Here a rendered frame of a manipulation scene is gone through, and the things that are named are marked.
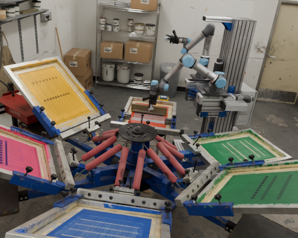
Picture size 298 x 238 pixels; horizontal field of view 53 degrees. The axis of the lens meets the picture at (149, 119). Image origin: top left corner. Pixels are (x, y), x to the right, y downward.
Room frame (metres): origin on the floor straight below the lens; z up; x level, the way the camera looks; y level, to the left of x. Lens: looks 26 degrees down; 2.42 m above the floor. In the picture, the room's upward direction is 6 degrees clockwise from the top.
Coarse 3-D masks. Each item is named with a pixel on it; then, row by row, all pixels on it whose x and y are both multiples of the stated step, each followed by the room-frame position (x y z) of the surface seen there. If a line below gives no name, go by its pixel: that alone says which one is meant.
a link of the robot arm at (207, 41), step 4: (208, 24) 3.80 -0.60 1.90; (212, 24) 3.81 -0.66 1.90; (208, 36) 3.79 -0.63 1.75; (208, 40) 3.79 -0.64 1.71; (204, 44) 3.81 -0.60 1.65; (208, 44) 3.79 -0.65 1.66; (204, 48) 3.80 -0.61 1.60; (208, 48) 3.79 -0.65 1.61; (204, 52) 3.80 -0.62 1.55; (208, 52) 3.80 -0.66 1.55; (204, 56) 3.79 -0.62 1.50; (208, 56) 3.80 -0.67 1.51
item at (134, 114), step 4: (144, 104) 3.35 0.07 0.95; (148, 104) 3.36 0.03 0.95; (132, 112) 3.09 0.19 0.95; (136, 112) 3.09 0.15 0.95; (132, 116) 2.99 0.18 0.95; (136, 116) 3.00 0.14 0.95; (140, 116) 3.01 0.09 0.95; (144, 116) 3.02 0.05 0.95; (148, 116) 3.03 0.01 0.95; (132, 120) 2.88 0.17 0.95; (136, 120) 2.89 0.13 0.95
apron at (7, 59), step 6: (6, 48) 3.76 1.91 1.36; (6, 54) 3.75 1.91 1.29; (6, 60) 3.74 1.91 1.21; (12, 60) 3.87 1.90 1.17; (0, 72) 3.56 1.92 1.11; (0, 78) 3.53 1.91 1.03; (6, 78) 3.66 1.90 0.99; (0, 84) 3.52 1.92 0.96; (6, 84) 3.62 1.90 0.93; (0, 90) 3.51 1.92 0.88; (6, 90) 3.60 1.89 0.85; (0, 96) 3.50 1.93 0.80
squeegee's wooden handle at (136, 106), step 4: (132, 104) 3.10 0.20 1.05; (136, 104) 3.10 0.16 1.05; (140, 104) 3.11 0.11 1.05; (132, 108) 3.10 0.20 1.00; (136, 108) 3.09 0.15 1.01; (140, 108) 3.09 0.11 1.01; (144, 108) 3.09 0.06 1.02; (148, 108) 3.08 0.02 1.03; (156, 108) 3.08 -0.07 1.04; (160, 108) 3.07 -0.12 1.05; (164, 108) 3.07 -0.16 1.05; (160, 112) 3.07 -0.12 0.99; (164, 112) 3.07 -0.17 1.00
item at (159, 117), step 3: (150, 114) 3.08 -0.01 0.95; (153, 114) 3.09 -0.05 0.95; (150, 117) 3.01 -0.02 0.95; (153, 117) 3.02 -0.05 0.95; (156, 117) 3.02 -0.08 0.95; (159, 117) 3.03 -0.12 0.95; (162, 117) 3.04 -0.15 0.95; (165, 117) 3.05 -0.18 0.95; (162, 120) 2.95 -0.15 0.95; (150, 123) 2.86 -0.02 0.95; (153, 123) 2.87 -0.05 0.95; (156, 123) 2.87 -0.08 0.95; (159, 123) 2.88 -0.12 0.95; (153, 126) 2.80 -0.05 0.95; (156, 126) 2.81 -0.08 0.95; (159, 126) 2.81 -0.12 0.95; (162, 126) 2.82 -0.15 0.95; (165, 126) 2.83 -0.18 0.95
